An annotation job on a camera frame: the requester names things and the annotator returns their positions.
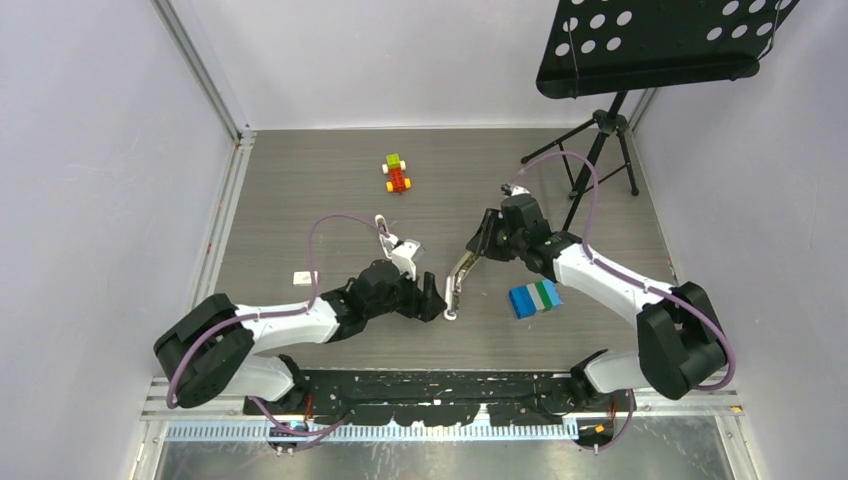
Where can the blue green white brick block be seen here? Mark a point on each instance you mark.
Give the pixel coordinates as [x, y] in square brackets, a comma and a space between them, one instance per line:
[530, 299]

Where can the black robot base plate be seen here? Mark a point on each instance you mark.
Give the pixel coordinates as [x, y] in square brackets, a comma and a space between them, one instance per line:
[436, 398]

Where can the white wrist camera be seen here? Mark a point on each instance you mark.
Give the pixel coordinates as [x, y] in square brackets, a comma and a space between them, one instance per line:
[510, 190]
[402, 253]

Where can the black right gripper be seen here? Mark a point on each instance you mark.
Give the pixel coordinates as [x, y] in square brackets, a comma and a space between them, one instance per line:
[483, 242]

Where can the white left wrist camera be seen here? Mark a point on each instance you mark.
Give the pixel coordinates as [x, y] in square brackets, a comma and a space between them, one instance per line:
[402, 253]

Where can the white staple box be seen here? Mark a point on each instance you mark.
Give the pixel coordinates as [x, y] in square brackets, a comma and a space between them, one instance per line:
[304, 278]

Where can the black music stand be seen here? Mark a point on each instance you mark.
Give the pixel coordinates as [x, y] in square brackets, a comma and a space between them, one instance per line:
[601, 47]

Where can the red green toy brick car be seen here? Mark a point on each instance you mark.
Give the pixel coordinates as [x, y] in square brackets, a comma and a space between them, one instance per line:
[394, 168]

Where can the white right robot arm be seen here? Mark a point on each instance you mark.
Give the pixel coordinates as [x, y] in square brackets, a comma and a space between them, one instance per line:
[680, 343]

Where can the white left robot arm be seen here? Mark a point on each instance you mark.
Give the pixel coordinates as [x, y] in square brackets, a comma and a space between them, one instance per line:
[220, 347]

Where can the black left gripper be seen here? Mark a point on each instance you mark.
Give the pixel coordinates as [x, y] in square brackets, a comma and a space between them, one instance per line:
[423, 304]

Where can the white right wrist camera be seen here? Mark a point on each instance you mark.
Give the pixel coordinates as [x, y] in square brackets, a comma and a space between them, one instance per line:
[510, 190]

